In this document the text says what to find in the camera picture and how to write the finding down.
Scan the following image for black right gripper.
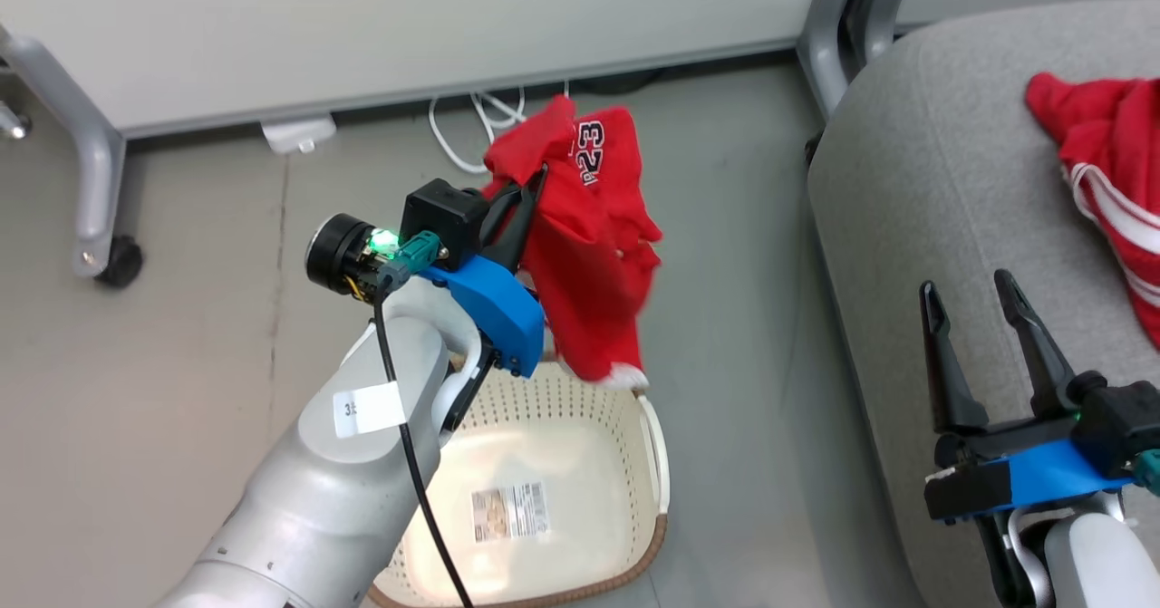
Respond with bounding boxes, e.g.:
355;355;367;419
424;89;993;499
919;269;1160;477

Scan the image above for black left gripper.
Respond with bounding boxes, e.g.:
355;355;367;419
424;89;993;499
304;164;550;301

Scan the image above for red jersey number 23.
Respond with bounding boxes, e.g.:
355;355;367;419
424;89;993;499
479;94;664;390

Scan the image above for red jersey with number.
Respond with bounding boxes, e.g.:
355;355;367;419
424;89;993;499
1025;72;1160;352

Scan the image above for grey fabric sofa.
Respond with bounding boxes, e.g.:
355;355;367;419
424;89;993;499
806;0;1160;608

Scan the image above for large white partition panel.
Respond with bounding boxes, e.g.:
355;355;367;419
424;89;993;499
0;0;862;140

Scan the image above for white power adapter box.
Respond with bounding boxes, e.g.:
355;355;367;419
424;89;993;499
260;113;337;156

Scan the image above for cream laundry basket brown rim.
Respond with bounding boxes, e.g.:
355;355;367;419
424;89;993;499
366;358;672;608

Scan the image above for printed label inside basket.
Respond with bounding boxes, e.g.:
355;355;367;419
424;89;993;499
470;480;552;544

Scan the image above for black caster wheel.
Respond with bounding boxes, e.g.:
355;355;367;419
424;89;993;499
94;234;145;288

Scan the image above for grey partition leg with caster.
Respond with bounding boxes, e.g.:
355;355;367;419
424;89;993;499
0;23;128;280

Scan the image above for grey metal table leg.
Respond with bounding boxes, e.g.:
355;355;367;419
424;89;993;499
0;99;34;141

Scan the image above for white coiled cable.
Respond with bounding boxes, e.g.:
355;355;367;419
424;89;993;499
427;82;570;176

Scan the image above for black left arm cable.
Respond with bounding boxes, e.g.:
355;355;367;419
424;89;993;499
370;232;476;608

